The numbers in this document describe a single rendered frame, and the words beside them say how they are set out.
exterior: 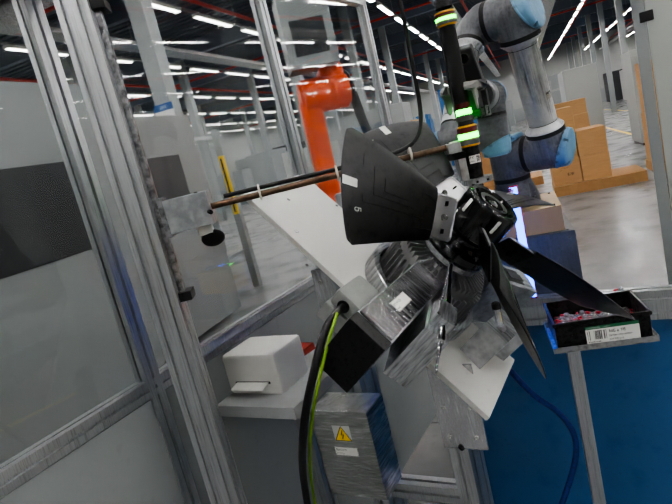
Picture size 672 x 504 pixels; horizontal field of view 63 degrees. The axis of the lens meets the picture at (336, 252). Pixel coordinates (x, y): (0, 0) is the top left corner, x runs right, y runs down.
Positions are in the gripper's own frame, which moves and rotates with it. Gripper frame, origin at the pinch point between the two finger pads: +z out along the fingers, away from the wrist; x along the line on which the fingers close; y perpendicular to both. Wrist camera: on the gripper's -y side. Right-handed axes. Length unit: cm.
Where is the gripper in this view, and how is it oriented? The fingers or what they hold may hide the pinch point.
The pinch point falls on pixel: (454, 87)
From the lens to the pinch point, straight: 123.3
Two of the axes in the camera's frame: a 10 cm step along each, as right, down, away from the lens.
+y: 2.3, 9.6, 1.6
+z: -4.7, 2.5, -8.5
